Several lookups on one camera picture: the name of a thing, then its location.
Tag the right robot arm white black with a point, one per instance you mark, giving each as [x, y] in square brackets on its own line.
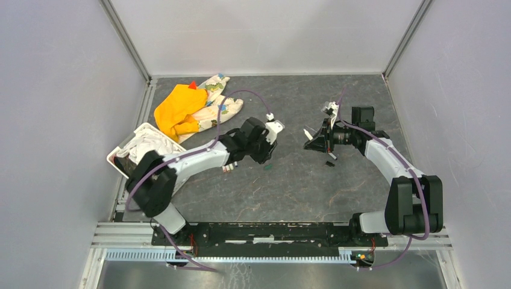
[414, 205]

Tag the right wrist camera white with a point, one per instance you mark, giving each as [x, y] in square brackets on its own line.
[331, 109]

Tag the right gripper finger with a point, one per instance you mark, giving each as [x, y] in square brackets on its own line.
[323, 134]
[316, 145]

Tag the white pen capped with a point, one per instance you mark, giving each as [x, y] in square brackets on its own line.
[308, 135]

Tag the black garment in basket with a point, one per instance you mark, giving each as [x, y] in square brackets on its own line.
[124, 164]

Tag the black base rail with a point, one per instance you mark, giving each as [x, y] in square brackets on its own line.
[278, 239]

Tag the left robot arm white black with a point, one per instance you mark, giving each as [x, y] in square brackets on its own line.
[152, 182]

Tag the white laundry basket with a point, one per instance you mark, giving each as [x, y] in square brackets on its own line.
[153, 154]

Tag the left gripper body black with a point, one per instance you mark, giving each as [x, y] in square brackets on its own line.
[260, 150]

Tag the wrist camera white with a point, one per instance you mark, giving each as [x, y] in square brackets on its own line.
[274, 128]
[331, 109]

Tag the yellow orange cloth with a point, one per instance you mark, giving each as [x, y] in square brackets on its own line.
[174, 116]

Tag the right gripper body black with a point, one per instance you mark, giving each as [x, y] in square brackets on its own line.
[343, 135]

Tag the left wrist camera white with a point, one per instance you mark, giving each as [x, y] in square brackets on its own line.
[274, 128]

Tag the cream patterned cloth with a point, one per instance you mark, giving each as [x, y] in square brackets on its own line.
[216, 105]

